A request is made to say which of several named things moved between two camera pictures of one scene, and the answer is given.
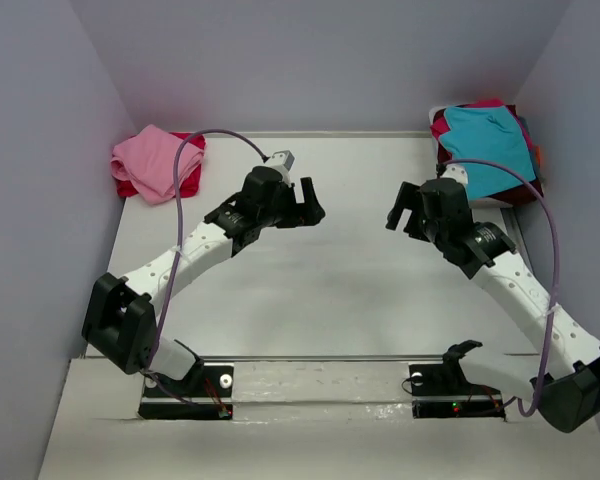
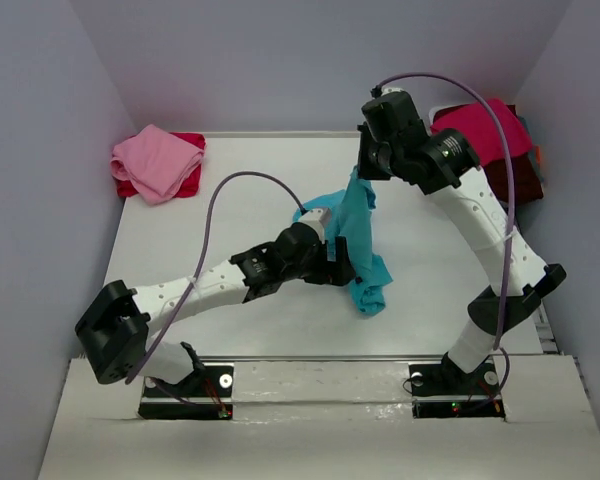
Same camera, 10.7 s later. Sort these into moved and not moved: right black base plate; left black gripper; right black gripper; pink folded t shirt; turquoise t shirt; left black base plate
Moved: left black gripper; right black gripper; turquoise t shirt
Not moved: pink folded t shirt; right black base plate; left black base plate
